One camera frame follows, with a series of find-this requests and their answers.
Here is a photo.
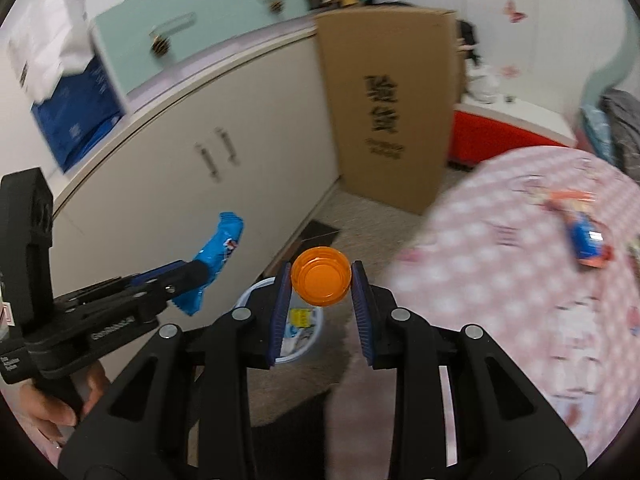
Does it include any mint and white headboard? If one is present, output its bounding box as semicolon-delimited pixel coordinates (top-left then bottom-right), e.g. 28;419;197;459
580;42;640;111

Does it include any person's left hand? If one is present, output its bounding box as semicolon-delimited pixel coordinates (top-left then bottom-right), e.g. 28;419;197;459
17;360;111;443

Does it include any blue striped pillow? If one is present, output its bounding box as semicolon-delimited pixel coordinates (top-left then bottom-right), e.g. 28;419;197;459
580;105;616;161

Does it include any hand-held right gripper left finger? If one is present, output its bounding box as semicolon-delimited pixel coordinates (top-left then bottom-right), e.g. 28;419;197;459
57;261;293;480

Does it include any orange and blue snack packet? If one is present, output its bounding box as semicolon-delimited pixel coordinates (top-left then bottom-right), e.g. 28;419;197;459
547;189;616;267

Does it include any black bag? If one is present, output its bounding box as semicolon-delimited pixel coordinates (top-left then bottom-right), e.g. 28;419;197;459
457;20;483;68

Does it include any orange bottle cap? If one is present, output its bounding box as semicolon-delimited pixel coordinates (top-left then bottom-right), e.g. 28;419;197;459
291;246;352;307

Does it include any white box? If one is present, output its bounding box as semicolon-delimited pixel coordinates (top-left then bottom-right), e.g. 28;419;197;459
5;0;96;103

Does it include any grey blanket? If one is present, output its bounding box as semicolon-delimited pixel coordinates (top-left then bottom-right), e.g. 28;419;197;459
600;87;640;181

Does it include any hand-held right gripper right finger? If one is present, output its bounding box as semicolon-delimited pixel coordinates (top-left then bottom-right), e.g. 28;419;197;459
350;260;588;480

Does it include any white plastic bag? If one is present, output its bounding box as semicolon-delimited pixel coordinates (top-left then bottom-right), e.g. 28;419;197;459
467;67;501;103

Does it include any red and white platform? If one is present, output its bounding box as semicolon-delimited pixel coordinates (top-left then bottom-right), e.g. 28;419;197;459
447;97;578;168

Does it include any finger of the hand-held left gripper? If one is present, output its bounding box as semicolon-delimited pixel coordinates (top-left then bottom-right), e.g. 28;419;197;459
125;284;207;324
52;258;210;311

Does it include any white plastic bin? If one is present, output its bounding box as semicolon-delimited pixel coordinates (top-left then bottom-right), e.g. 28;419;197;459
232;277;326;363

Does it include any white cabinet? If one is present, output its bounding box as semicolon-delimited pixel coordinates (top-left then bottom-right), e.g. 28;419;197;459
47;25;343;321

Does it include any blue box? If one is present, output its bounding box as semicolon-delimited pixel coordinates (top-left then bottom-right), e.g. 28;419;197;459
30;55;126;173

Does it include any brown cardboard box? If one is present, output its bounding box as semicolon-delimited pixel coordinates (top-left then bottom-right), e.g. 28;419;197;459
315;6;458;216

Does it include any mint green drawer unit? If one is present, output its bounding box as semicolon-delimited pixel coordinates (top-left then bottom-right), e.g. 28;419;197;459
90;0;311;96

